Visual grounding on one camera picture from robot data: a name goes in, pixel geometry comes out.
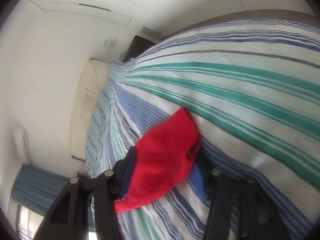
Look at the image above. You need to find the red knitted sweater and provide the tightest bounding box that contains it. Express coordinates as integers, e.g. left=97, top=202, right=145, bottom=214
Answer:
left=114, top=107, right=201, bottom=213

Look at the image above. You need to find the window with railing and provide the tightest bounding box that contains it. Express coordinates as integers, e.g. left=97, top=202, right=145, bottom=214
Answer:
left=17, top=205, right=97, bottom=239

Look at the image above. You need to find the teal curtain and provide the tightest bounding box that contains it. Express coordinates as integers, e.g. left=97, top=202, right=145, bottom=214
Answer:
left=11, top=164, right=70, bottom=217

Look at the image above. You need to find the white air conditioner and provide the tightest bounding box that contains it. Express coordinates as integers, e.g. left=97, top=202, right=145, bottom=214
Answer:
left=14, top=129, right=31, bottom=165

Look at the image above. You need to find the blue green striped duvet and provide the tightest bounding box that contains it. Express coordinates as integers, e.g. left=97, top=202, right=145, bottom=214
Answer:
left=86, top=20, right=319, bottom=239

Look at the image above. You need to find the cream padded headboard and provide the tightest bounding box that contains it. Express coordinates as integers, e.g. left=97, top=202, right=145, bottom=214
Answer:
left=69, top=59, right=111, bottom=161

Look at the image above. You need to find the dark wooden nightstand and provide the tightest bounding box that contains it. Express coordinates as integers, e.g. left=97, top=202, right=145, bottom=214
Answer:
left=123, top=35, right=155, bottom=62

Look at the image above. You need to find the wall switch panel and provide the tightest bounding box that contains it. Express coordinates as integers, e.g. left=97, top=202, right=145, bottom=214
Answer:
left=104, top=37, right=117, bottom=55

